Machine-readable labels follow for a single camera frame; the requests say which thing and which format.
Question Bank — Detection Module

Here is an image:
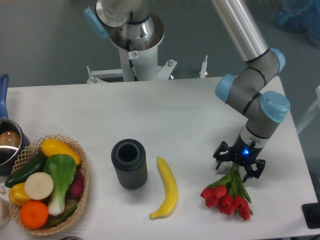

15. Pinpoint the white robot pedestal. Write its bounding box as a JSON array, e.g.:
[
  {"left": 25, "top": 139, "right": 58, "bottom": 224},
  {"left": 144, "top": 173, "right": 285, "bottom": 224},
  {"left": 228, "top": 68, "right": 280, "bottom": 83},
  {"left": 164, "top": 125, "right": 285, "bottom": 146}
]
[{"left": 86, "top": 12, "right": 210, "bottom": 85}]

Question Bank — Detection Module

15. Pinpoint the black device at edge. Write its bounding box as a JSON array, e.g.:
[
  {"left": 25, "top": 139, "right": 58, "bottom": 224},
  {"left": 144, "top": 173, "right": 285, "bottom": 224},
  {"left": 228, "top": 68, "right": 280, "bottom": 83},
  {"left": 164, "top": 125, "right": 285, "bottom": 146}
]
[{"left": 301, "top": 202, "right": 320, "bottom": 229}]

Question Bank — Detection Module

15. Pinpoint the yellow banana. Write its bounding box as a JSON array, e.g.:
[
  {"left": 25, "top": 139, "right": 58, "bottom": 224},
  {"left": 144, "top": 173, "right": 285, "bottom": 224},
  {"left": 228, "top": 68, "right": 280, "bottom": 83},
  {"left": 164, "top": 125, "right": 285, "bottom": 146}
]
[{"left": 149, "top": 156, "right": 178, "bottom": 220}]

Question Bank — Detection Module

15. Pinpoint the garlic clove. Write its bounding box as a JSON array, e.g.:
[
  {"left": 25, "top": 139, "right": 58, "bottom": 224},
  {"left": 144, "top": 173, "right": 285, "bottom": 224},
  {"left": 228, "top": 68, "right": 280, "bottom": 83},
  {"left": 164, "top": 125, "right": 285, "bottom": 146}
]
[{"left": 0, "top": 186, "right": 7, "bottom": 195}]

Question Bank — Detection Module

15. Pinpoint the purple sweet potato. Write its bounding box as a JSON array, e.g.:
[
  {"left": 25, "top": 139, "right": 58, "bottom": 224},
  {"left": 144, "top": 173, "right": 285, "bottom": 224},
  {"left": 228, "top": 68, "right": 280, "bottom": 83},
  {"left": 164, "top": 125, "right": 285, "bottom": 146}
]
[{"left": 69, "top": 168, "right": 85, "bottom": 198}]

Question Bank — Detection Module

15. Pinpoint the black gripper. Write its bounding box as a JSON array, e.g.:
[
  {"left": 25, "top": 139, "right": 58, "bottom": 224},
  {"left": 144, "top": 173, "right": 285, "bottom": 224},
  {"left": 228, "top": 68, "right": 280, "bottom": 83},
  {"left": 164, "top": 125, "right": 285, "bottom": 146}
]
[{"left": 213, "top": 135, "right": 266, "bottom": 183}]

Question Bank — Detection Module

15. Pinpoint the blue mesh bag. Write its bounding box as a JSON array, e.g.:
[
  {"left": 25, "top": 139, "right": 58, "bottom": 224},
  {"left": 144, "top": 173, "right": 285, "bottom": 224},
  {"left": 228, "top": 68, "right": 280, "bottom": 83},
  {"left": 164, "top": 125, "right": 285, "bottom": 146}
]
[{"left": 272, "top": 0, "right": 320, "bottom": 47}]

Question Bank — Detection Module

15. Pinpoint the yellow squash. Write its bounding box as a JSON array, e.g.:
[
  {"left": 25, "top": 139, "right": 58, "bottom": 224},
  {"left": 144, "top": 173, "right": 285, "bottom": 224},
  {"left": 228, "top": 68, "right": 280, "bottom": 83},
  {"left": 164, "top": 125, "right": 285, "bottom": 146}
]
[{"left": 41, "top": 138, "right": 82, "bottom": 166}]

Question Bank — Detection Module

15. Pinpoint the green bok choy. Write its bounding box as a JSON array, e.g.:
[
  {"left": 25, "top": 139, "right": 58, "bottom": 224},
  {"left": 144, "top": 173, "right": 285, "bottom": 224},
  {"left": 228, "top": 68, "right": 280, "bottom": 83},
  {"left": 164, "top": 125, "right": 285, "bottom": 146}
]
[{"left": 43, "top": 154, "right": 76, "bottom": 216}]

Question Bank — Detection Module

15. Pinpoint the red tulip bouquet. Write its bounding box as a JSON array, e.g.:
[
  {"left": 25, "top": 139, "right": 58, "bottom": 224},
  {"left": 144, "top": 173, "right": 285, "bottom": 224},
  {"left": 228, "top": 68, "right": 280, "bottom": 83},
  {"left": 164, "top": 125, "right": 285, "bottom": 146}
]
[{"left": 200, "top": 163, "right": 253, "bottom": 221}]

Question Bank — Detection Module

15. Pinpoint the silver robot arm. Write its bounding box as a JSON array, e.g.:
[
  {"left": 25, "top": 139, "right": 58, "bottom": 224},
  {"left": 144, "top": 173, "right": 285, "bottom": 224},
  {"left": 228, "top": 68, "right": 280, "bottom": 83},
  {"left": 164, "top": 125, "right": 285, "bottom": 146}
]
[{"left": 84, "top": 0, "right": 290, "bottom": 179}]

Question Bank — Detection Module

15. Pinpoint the green chilli pepper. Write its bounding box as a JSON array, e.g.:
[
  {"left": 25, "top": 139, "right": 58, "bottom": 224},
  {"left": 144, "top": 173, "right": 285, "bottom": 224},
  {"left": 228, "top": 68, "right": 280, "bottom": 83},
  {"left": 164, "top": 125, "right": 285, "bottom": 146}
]
[{"left": 47, "top": 204, "right": 78, "bottom": 228}]

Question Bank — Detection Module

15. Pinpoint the white round object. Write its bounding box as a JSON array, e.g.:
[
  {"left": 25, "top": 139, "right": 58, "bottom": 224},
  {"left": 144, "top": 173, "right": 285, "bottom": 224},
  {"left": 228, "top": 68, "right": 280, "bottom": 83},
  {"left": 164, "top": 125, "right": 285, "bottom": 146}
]
[{"left": 0, "top": 198, "right": 11, "bottom": 228}]

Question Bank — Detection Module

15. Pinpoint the dark green cucumber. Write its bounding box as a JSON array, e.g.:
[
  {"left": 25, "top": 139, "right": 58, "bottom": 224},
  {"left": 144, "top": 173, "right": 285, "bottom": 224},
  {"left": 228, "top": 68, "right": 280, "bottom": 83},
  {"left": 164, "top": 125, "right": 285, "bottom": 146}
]
[{"left": 4, "top": 150, "right": 48, "bottom": 188}]

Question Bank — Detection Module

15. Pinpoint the woven wicker basket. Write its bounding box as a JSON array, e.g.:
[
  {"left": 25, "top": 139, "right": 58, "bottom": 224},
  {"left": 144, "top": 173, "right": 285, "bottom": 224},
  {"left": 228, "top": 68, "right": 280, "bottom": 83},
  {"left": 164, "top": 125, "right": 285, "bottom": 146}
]
[{"left": 9, "top": 134, "right": 89, "bottom": 236}]

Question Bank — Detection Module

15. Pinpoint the orange fruit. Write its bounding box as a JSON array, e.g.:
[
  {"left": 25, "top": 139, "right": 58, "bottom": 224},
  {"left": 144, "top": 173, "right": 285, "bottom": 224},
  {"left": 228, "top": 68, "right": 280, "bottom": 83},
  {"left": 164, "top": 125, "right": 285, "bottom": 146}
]
[{"left": 19, "top": 201, "right": 49, "bottom": 229}]

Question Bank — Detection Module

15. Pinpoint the yellow bell pepper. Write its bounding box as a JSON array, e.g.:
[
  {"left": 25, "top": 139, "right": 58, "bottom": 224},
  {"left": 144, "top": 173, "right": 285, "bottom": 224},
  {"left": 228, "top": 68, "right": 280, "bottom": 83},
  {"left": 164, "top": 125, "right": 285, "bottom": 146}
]
[{"left": 9, "top": 182, "right": 32, "bottom": 207}]

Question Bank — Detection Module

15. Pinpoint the white frame at right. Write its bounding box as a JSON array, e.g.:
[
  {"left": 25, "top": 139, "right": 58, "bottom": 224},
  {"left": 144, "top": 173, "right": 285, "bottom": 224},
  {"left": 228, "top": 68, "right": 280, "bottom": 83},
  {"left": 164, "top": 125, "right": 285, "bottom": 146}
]
[{"left": 295, "top": 85, "right": 320, "bottom": 135}]

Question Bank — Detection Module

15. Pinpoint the blue handled saucepan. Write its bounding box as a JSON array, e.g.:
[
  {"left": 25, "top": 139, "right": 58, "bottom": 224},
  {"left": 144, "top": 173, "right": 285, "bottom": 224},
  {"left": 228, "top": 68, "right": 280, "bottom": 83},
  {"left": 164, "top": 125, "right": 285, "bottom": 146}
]
[{"left": 0, "top": 74, "right": 30, "bottom": 176}]

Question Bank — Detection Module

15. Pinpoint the dark grey ribbed vase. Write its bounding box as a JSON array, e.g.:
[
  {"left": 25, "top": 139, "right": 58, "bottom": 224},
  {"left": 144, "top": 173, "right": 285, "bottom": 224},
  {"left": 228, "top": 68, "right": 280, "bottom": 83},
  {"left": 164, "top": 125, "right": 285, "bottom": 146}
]
[{"left": 110, "top": 138, "right": 148, "bottom": 190}]

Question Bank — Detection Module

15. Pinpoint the white round radish slice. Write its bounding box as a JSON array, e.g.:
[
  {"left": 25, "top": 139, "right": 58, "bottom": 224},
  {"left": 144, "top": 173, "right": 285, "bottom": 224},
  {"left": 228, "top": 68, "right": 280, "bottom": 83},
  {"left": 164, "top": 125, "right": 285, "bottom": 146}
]
[{"left": 24, "top": 172, "right": 54, "bottom": 200}]

